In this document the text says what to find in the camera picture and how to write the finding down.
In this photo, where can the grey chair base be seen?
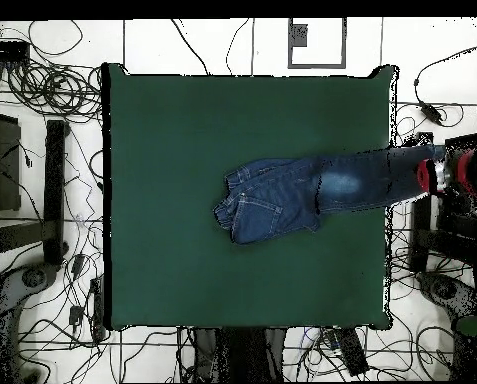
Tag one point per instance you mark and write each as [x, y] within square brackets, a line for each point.
[446, 290]
[6, 292]

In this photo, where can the black stand leg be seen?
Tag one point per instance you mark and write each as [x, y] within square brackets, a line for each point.
[420, 240]
[54, 192]

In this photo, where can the black power adapter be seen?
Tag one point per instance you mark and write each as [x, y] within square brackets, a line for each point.
[432, 113]

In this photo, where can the small black plug adapter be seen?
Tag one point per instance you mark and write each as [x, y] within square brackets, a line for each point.
[76, 315]

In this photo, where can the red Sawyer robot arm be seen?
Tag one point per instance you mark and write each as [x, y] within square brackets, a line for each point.
[466, 172]

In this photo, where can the black flat box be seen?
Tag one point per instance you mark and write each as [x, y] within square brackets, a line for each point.
[6, 51]

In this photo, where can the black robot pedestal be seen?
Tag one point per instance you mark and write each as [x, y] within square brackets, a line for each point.
[242, 356]

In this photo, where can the dark green table cloth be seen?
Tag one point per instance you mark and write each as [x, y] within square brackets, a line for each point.
[174, 120]

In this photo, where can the slim black power strip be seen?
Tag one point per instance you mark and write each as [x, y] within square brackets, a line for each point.
[98, 308]

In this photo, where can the black square case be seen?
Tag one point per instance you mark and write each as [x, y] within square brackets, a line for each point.
[6, 168]
[460, 224]

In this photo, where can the blue denim jeans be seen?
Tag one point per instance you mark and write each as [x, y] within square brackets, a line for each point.
[278, 196]

